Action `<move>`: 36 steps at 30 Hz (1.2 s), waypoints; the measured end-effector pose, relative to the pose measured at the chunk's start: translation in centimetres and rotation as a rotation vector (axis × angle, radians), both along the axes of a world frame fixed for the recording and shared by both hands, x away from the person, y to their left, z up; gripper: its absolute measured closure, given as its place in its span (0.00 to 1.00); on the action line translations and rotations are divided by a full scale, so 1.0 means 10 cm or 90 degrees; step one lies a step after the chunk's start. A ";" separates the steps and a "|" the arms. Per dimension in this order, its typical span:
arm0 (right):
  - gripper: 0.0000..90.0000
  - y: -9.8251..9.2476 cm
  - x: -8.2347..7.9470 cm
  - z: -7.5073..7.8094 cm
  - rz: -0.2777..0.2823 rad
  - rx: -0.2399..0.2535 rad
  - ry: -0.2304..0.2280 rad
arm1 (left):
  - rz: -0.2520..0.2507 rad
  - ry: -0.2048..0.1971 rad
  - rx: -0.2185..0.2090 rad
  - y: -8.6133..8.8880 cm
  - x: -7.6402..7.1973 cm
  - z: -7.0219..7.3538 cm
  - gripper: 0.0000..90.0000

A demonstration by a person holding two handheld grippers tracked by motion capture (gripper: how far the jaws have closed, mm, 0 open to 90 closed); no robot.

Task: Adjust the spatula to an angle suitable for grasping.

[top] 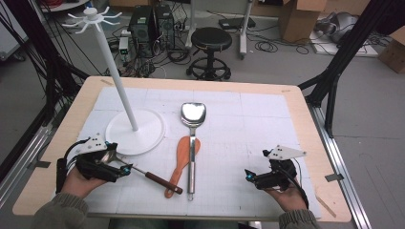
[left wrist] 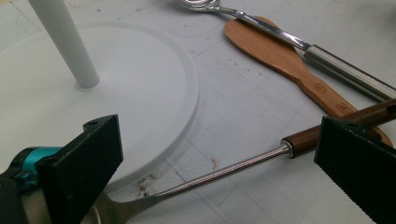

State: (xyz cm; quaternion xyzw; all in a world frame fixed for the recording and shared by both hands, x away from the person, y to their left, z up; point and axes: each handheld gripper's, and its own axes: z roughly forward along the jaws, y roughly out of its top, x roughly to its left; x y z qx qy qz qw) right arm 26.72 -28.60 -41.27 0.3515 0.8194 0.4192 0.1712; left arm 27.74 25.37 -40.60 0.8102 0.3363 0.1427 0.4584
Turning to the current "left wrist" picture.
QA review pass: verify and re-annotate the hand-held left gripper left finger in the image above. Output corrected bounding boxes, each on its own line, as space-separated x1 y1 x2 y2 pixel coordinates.
36 114 124 224

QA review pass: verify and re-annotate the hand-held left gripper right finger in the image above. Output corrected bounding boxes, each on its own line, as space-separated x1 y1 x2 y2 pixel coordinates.
313 116 396 224

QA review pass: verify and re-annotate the white utensil rack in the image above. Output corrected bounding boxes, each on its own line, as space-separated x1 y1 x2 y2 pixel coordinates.
0 0 200 192

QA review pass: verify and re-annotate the stainless steel serving spoon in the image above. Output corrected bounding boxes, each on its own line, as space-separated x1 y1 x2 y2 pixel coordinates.
173 0 396 103

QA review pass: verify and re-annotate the steel ladle with wooden handle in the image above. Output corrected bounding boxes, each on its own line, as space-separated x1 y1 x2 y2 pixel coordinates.
79 98 396 224

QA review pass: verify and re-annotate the wooden rice paddle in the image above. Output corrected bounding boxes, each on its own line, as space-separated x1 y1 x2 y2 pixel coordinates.
223 16 394 147

